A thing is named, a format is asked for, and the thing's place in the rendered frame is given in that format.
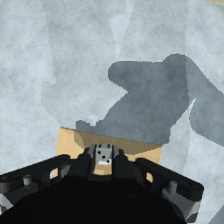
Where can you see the tan square mat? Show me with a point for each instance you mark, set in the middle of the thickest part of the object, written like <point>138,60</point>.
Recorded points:
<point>74,142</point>

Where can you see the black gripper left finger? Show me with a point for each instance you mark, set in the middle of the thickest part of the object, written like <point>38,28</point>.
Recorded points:
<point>27,180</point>

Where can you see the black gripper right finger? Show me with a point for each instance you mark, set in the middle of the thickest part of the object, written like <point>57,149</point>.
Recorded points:
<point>184,192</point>

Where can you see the white die with black pips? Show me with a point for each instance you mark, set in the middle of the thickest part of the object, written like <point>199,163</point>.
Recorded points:
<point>103,154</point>

